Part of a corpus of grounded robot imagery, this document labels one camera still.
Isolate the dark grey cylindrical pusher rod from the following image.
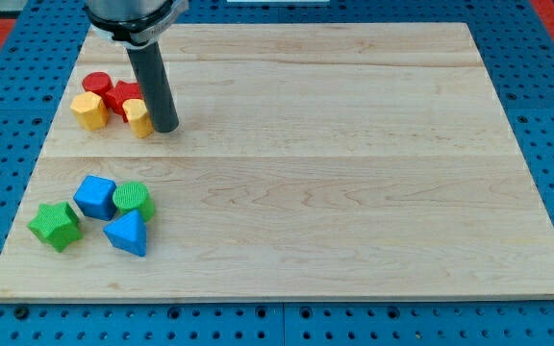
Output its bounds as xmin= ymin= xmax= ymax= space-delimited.
xmin=127 ymin=42 xmax=179 ymax=133

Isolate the red star block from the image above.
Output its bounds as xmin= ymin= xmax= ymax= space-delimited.
xmin=104 ymin=81 xmax=143 ymax=123

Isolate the green star block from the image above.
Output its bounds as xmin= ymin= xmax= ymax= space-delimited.
xmin=28 ymin=202 xmax=83 ymax=253

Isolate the yellow pentagon block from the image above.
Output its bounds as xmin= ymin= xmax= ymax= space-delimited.
xmin=122 ymin=99 xmax=154 ymax=138

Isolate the red cylinder block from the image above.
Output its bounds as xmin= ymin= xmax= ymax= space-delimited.
xmin=82 ymin=71 xmax=113 ymax=96

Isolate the yellow hexagon block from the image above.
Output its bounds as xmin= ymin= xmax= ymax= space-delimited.
xmin=70 ymin=91 xmax=110 ymax=131

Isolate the green cylinder block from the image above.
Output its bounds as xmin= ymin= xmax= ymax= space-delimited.
xmin=113 ymin=181 xmax=156 ymax=222

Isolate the blue cube block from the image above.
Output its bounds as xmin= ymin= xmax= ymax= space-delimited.
xmin=73 ymin=175 xmax=116 ymax=221

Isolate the blue triangle block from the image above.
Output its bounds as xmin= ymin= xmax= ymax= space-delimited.
xmin=103 ymin=210 xmax=147 ymax=257

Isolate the light wooden board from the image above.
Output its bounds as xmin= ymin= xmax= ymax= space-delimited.
xmin=0 ymin=22 xmax=554 ymax=304

